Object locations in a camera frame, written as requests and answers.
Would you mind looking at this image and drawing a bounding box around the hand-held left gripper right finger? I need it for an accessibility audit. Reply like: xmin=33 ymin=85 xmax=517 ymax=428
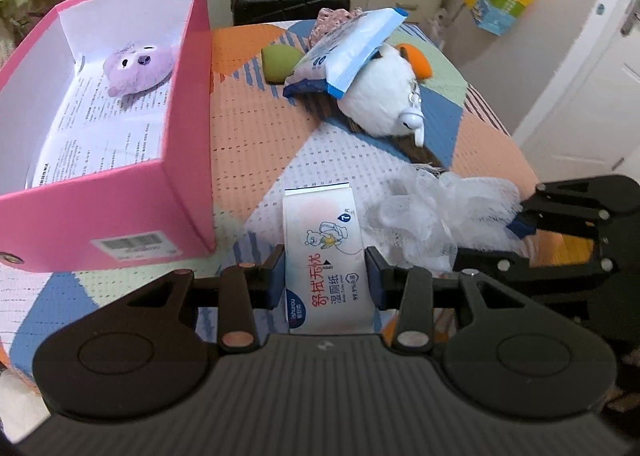
xmin=365 ymin=246 xmax=507 ymax=355

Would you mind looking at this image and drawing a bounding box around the pink floral cloth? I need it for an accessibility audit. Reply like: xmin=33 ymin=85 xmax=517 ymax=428
xmin=307 ymin=6 xmax=368 ymax=50

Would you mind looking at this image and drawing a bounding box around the white wet wipe packet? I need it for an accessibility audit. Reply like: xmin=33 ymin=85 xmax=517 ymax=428
xmin=282 ymin=183 xmax=381 ymax=336

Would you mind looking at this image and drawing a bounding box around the pink cardboard box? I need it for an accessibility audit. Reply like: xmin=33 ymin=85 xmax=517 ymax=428
xmin=0 ymin=0 xmax=218 ymax=273

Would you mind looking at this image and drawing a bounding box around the purple plush toy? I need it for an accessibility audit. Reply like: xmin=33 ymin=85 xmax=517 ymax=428
xmin=102 ymin=40 xmax=177 ymax=98

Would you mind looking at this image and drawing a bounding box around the green egg-shaped sponge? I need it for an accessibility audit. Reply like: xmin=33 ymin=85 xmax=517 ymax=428
xmin=261 ymin=45 xmax=305 ymax=85

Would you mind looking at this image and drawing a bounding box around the white mesh bath pouf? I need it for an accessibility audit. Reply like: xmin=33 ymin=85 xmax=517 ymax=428
xmin=372 ymin=167 xmax=523 ymax=272

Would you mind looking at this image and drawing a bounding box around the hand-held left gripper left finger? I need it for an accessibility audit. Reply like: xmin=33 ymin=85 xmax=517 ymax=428
xmin=125 ymin=245 xmax=287 ymax=355

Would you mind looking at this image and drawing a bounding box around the patchwork blanket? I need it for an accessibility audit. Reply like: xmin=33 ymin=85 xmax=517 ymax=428
xmin=0 ymin=19 xmax=541 ymax=387

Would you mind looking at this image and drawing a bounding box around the white door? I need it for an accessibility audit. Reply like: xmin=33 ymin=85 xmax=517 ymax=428
xmin=510 ymin=0 xmax=640 ymax=182

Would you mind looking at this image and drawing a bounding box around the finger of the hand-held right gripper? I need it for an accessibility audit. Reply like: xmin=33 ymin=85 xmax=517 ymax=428
xmin=507 ymin=175 xmax=635 ymax=239
xmin=452 ymin=250 xmax=613 ymax=297

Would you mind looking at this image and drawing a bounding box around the printed paper sheet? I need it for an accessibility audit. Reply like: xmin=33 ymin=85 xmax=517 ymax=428
xmin=30 ymin=56 xmax=176 ymax=187

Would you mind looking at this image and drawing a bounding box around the blue wet wipe packet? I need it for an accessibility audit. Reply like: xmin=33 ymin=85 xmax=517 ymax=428
xmin=282 ymin=8 xmax=408 ymax=100

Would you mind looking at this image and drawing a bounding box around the white plush toy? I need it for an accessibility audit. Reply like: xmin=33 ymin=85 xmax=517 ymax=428
xmin=336 ymin=42 xmax=426 ymax=147

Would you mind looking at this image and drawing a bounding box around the orange egg-shaped sponge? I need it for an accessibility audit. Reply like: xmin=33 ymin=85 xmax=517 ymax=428
xmin=397 ymin=42 xmax=434 ymax=80

